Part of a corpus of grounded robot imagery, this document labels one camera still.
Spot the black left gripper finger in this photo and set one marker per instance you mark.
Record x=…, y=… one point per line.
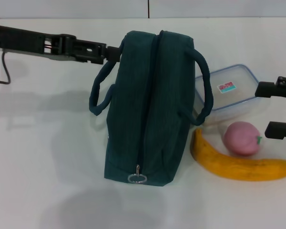
x=90, y=57
x=113, y=54

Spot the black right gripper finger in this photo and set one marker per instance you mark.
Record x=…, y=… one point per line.
x=281, y=131
x=269, y=90

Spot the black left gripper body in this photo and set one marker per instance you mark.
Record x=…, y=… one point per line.
x=26, y=40

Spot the clear box with blue lid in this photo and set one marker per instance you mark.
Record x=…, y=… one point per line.
x=236, y=78

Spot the pink toy peach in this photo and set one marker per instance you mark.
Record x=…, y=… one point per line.
x=240, y=140

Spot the dark teal zip bag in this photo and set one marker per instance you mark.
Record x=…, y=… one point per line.
x=133, y=107

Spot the yellow toy banana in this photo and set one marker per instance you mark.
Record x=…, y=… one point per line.
x=228, y=167

